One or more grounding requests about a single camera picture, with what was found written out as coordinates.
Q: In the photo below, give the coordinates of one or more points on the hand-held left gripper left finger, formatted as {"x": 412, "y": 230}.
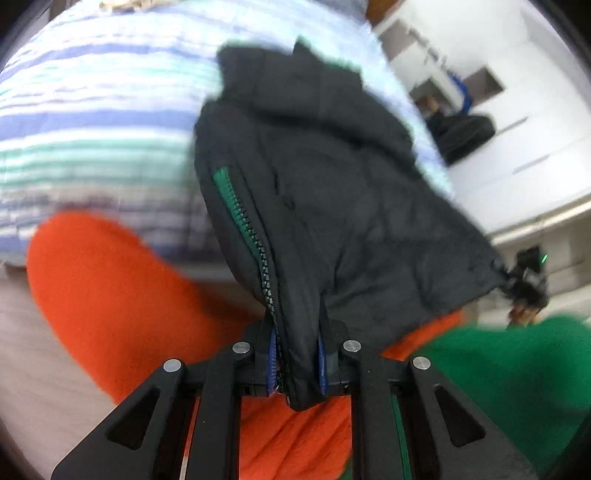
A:
{"x": 272, "y": 362}

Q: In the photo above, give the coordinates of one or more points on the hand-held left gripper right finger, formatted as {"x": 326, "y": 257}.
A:
{"x": 323, "y": 367}

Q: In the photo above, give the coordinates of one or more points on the black puffer jacket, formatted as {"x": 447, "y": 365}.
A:
{"x": 346, "y": 207}

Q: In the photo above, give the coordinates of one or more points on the green garment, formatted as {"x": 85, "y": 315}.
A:
{"x": 508, "y": 383}

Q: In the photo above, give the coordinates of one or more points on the person's orange pants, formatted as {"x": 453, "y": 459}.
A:
{"x": 115, "y": 300}

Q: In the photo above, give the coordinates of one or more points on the blue cloth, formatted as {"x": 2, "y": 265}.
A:
{"x": 461, "y": 94}

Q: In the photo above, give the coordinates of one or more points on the white desk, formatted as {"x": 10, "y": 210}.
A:
{"x": 415, "y": 50}

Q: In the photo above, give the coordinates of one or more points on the striped bed cover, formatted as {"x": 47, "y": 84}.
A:
{"x": 92, "y": 115}

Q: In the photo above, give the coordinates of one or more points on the beige garment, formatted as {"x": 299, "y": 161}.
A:
{"x": 134, "y": 4}

